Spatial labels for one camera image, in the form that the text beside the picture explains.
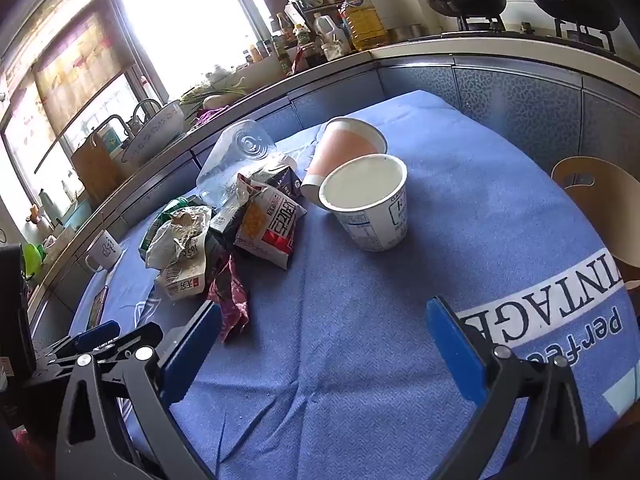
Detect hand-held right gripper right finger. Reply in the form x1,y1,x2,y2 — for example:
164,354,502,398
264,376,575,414
426,296,591,480

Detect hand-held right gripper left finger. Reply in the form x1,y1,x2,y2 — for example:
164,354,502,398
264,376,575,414
54,300,223,480

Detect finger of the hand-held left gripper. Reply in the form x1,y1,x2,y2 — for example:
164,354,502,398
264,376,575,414
47,320,122,361
92,322,165,363

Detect maroon foil wrapper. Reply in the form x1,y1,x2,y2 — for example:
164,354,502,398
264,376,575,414
206,255,250,343

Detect white carton with barcode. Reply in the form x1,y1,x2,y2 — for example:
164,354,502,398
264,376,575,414
154,240,210,302

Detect white wrapper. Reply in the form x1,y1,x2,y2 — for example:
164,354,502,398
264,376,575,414
145,205,213,271

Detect green striped packet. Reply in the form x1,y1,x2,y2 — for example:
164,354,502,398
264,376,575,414
139,196,211,256

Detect white red snack packet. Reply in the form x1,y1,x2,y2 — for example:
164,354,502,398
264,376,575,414
234,180,307,271

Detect torn silver packet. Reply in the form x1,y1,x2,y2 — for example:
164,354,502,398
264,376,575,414
210,172,263,233

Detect white paper tub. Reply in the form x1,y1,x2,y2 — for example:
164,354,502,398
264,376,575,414
318,153,408,252

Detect clear plastic bottle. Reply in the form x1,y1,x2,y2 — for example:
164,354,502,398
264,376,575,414
196,119,277,209

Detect navy drink carton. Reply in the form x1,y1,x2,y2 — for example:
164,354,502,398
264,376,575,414
250,155,304,201

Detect tan trash bin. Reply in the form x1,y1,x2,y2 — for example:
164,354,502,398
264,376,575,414
551,156,640,283

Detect pink paper cup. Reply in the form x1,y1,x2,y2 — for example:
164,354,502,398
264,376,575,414
300,116,388,206

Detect smartphone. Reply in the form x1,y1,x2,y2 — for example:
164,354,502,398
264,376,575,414
86,286,109,331

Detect white enamel mug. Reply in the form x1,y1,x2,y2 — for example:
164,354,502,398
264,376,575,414
84,230,123,273

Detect blue printed tablecloth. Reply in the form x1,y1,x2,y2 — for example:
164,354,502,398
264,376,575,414
67,90,640,480

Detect wooden cutting board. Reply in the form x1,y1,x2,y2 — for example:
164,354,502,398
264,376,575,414
70,135,123,206

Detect large white patterned bowl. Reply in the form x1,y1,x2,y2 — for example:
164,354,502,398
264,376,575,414
121,100,186,166

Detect purple cloth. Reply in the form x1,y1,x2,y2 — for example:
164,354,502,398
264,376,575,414
192,105,231,126

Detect steel faucet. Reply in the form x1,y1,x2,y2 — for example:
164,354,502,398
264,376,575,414
132,97,163,121

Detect green onions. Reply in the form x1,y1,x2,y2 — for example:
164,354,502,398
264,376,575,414
180,80,251,108

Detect grey kitchen counter cabinet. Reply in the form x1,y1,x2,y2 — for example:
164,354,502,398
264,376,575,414
25,35,640,341

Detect kitchen window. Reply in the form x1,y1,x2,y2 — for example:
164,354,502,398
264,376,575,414
0,0,281,241

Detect cluster of condiment bottles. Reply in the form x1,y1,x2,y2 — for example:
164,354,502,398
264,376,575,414
245,0,361,76

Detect small steel pot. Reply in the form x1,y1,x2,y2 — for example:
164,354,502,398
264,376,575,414
387,22,423,43

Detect gas stove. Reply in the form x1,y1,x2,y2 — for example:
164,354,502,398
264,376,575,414
440,10,636,56

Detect yellow cooking oil bottle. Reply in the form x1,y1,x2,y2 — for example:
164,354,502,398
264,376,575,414
341,0,390,52

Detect white plastic jug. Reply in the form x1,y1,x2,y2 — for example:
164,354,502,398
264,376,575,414
312,14,351,46

